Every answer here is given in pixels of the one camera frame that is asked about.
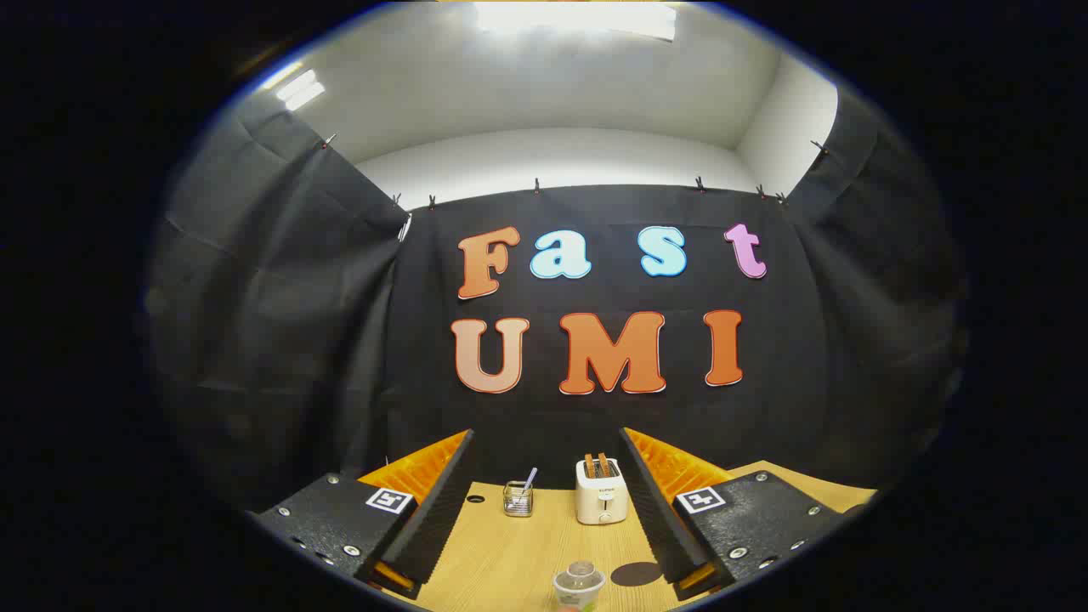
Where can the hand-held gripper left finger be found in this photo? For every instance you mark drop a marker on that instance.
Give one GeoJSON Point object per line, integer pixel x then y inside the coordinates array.
{"type": "Point", "coordinates": [433, 518]}

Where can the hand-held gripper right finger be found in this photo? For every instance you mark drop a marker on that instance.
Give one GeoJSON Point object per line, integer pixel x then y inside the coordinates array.
{"type": "Point", "coordinates": [659, 518]}

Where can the dark brown round coaster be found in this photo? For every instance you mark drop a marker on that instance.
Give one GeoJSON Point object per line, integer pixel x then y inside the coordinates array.
{"type": "Point", "coordinates": [636, 575]}

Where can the clear juice bottle white label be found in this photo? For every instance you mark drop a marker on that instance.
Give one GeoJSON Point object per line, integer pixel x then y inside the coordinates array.
{"type": "Point", "coordinates": [580, 583]}

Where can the white toaster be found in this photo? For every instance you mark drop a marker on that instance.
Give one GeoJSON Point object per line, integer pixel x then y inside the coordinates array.
{"type": "Point", "coordinates": [602, 500]}

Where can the wooden table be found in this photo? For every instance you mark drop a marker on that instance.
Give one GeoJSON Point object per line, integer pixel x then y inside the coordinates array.
{"type": "Point", "coordinates": [510, 552]}

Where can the striped straw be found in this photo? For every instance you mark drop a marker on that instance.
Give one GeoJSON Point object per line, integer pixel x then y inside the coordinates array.
{"type": "Point", "coordinates": [529, 478]}

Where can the small ceiling light panel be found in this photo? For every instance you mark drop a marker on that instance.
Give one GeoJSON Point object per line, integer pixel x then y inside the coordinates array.
{"type": "Point", "coordinates": [299, 89]}

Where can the large ceiling light panel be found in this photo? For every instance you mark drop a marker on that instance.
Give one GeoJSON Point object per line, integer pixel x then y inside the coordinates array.
{"type": "Point", "coordinates": [578, 17]}

